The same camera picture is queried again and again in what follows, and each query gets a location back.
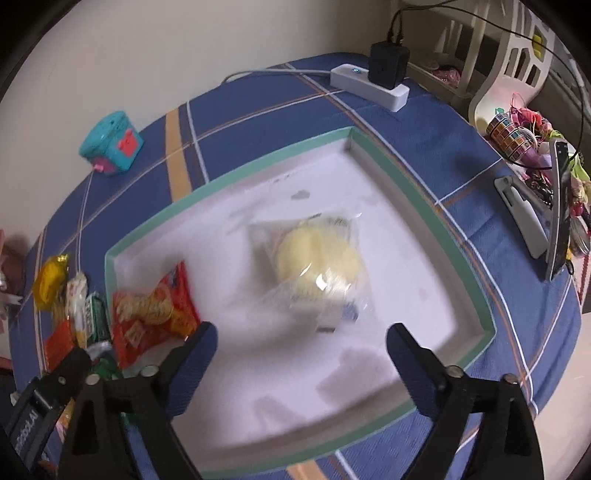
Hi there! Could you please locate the red cracker snack packet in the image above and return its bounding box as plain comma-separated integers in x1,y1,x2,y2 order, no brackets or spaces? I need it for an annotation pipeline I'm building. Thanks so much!
112,261,201,369

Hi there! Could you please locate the yellow-wrapped snack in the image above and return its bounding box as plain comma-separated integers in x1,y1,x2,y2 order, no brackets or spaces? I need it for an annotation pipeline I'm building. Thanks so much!
33,253,70,312

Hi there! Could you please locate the cream-wrapped small snack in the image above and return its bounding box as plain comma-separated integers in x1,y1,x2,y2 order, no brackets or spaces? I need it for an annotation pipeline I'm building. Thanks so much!
65,272,88,349

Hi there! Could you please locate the clear-wrapped round white pastry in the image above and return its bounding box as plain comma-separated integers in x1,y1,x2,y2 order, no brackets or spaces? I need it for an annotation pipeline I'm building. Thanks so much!
249,210,375,332

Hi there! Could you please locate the orange-red snack packet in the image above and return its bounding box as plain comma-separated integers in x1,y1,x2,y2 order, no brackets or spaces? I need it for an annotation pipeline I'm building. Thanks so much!
44,318,76,372

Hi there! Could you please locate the green and white snack packet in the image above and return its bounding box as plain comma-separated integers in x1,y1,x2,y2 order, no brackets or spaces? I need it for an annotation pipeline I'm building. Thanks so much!
83,292,111,348

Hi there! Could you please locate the pink flower bouquet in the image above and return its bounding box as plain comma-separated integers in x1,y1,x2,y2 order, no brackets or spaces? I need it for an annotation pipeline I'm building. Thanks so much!
0,231,24,321

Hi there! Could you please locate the blue plaid tablecloth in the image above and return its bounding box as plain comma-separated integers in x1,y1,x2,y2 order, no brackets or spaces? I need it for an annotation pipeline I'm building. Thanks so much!
24,73,582,413

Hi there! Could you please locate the white phone stand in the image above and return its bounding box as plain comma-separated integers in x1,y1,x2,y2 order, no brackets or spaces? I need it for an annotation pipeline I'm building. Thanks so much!
494,175,550,259

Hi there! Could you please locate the white tray with green rim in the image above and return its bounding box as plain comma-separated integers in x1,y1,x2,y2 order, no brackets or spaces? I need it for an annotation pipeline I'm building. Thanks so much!
105,127,496,479

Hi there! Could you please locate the teal toy house box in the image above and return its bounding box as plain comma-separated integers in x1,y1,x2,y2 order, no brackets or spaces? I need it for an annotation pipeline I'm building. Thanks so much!
78,111,143,176

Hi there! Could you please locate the white desk organizer shelf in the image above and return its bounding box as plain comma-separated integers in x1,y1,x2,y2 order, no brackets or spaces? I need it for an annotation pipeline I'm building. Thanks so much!
403,1,556,133

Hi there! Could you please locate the white power strip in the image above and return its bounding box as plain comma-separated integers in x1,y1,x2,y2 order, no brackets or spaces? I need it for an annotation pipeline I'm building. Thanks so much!
329,64,410,112

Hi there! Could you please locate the black power adapter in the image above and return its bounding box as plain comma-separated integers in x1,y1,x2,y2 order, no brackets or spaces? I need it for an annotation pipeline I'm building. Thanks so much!
368,41,410,90

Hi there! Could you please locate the white power strip cable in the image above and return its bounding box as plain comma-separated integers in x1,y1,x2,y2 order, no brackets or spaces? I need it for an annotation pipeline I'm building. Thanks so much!
220,67,334,86

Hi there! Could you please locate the black adapter cable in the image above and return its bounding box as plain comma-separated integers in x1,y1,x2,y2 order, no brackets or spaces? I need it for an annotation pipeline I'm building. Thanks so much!
386,0,591,172

